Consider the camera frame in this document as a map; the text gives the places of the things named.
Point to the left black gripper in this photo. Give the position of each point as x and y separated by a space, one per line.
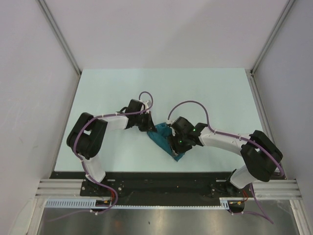
149 126

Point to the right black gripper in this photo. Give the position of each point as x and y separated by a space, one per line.
172 141

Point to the teal satin napkin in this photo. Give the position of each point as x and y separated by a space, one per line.
163 131

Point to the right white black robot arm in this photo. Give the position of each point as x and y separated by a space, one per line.
260 154

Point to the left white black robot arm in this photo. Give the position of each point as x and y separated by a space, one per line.
87 135

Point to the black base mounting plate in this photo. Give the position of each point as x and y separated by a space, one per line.
170 188

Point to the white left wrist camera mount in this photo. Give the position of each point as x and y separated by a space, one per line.
146 106

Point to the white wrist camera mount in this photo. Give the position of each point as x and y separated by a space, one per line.
146 106
169 125

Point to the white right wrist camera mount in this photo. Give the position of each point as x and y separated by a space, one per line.
169 125

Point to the white slotted cable duct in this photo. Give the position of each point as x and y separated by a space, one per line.
101 204

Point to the aluminium frame rail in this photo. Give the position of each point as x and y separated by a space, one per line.
274 189

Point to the left aluminium corner post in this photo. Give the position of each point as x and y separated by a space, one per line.
47 13

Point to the aluminium corner post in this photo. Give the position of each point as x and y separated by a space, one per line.
273 34
47 13

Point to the right aluminium corner post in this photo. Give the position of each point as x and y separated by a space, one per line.
273 34

